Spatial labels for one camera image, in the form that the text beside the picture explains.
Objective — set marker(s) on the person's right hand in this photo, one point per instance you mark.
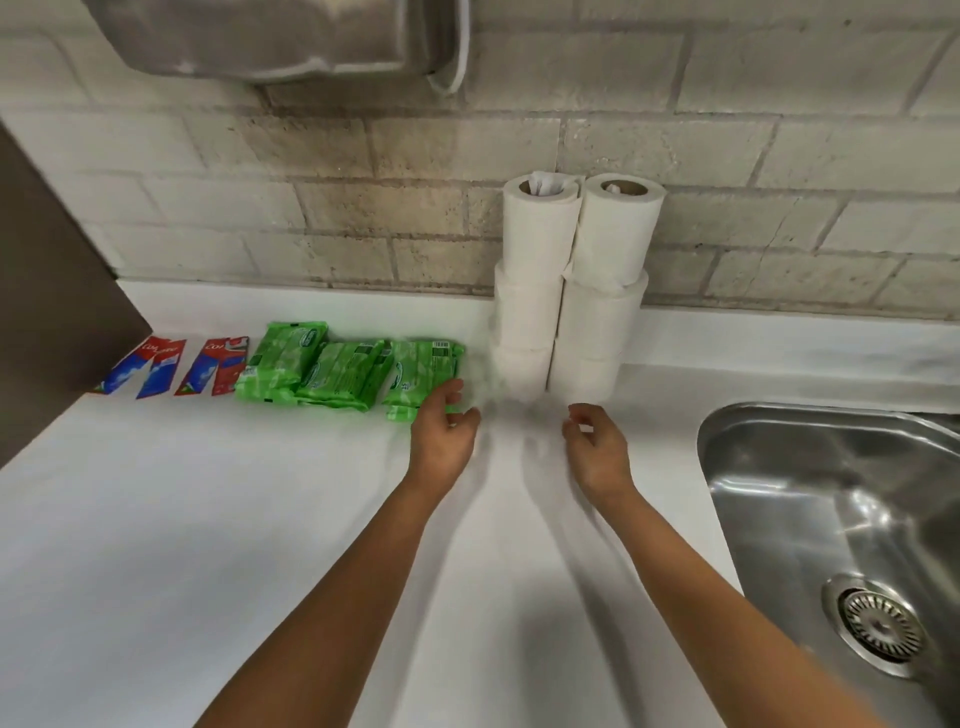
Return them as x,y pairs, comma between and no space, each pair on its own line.
600,450

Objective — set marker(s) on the person's left hand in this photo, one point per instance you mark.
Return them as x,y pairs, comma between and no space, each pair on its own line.
442,442

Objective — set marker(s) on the white toilet paper roll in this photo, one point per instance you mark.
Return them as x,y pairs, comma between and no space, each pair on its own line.
585,379
615,232
600,315
521,371

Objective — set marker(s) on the group of green wipe packets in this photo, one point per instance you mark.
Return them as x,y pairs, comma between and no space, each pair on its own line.
341,371
424,367
281,356

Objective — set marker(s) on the group of white toilet rolls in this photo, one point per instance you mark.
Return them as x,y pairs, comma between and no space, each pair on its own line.
536,232
529,307

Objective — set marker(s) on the person's left forearm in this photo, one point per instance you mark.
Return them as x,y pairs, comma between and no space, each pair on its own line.
322,615

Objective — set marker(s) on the person's right forearm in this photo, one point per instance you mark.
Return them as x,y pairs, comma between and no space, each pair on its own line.
720,622

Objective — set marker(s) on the white countertop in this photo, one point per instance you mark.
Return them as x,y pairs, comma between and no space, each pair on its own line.
187,510

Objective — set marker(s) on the stainless steel sink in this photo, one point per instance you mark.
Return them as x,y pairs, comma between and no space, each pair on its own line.
810,510

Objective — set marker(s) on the metal sink drain strainer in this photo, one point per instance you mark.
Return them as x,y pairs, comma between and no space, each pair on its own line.
881,626

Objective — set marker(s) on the brown cabinet panel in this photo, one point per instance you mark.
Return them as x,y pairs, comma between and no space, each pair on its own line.
52,337

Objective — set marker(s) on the metal paper towel dispenser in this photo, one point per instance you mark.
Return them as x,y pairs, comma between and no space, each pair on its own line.
262,34

